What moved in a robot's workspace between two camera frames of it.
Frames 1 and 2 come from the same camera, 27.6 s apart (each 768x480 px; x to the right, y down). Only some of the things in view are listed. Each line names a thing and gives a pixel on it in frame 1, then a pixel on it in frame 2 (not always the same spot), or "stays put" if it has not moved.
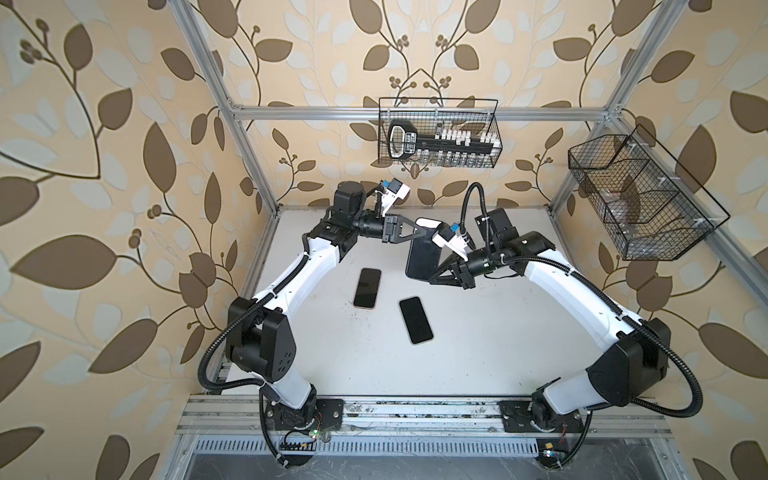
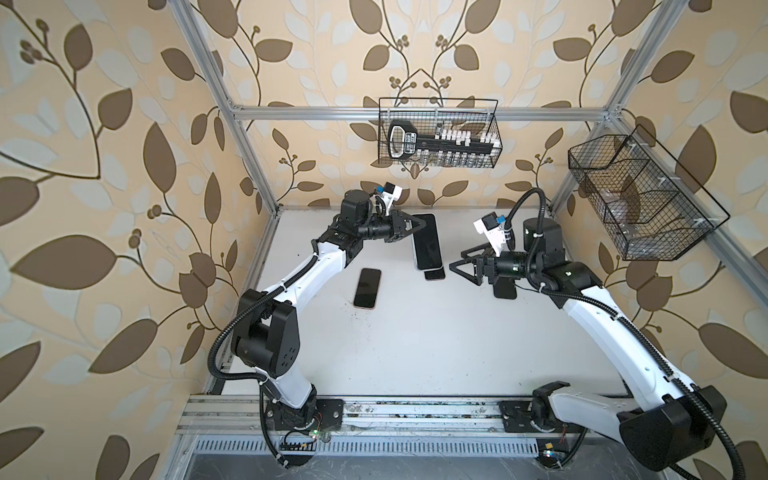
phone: (415, 319) to (427, 244)
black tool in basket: (404, 143) stays put
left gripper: (406, 236) stays put
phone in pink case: (367, 288) stays put
